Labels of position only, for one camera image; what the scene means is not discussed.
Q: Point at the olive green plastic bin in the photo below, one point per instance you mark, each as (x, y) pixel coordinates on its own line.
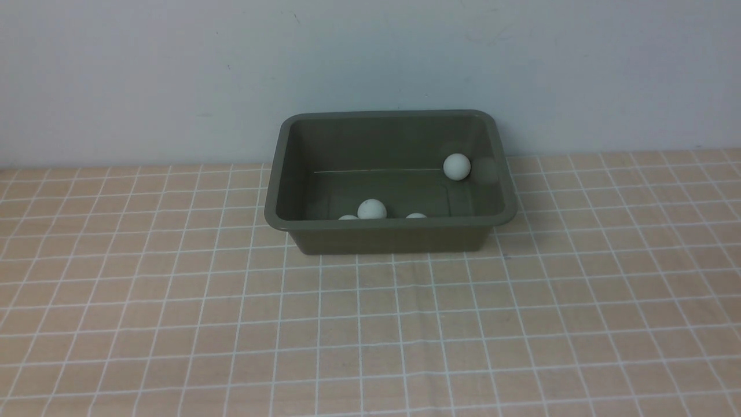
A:
(326, 164)

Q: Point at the white ping-pong ball with logo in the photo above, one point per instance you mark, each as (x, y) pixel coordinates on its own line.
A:
(457, 167)

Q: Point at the beige checkered tablecloth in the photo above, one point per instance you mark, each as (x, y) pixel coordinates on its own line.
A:
(162, 291)

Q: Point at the white ping-pong ball small speck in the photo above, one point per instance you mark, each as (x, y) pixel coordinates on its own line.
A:
(371, 209)

